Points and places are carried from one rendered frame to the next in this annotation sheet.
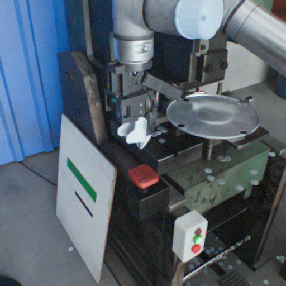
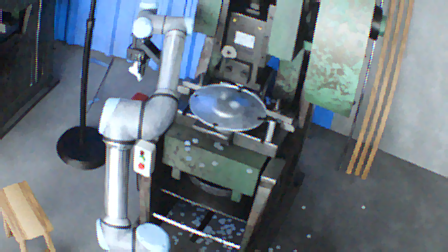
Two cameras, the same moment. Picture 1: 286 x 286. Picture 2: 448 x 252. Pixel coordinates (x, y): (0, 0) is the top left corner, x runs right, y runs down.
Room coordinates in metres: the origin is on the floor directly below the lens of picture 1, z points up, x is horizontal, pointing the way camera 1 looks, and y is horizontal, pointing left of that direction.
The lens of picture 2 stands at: (-0.40, -1.61, 2.05)
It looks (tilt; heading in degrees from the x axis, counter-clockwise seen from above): 36 degrees down; 48
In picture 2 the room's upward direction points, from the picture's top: 11 degrees clockwise
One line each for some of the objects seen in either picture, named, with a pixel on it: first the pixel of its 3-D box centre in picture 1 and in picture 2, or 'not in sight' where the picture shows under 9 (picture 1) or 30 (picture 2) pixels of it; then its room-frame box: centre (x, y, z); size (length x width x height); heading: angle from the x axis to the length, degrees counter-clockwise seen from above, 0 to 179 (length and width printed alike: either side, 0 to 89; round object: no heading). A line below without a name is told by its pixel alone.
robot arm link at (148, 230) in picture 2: not in sight; (151, 244); (0.30, -0.59, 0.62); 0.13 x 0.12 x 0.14; 144
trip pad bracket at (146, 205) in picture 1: (148, 210); not in sight; (0.61, -0.02, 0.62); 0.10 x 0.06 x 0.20; 123
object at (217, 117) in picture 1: (212, 113); (228, 106); (0.86, -0.22, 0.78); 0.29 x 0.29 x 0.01
